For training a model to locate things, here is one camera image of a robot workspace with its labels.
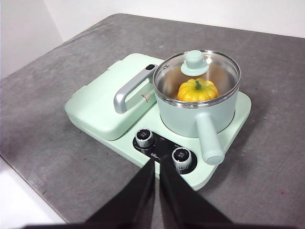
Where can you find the mint green breakfast maker base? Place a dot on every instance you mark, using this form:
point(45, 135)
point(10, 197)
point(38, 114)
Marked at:
point(214, 167)

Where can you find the silver control knob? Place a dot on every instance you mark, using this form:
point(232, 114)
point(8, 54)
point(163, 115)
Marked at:
point(181, 157)
point(144, 138)

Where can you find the yellow toy pumpkin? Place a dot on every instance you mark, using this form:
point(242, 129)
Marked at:
point(190, 94)

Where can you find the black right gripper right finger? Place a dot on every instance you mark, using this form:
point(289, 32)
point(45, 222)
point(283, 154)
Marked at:
point(181, 205)

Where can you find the glass lid with green knob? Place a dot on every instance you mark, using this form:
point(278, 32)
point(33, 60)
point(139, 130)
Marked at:
point(194, 62)

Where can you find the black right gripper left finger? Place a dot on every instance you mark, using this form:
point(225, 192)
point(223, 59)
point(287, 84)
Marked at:
point(133, 202)

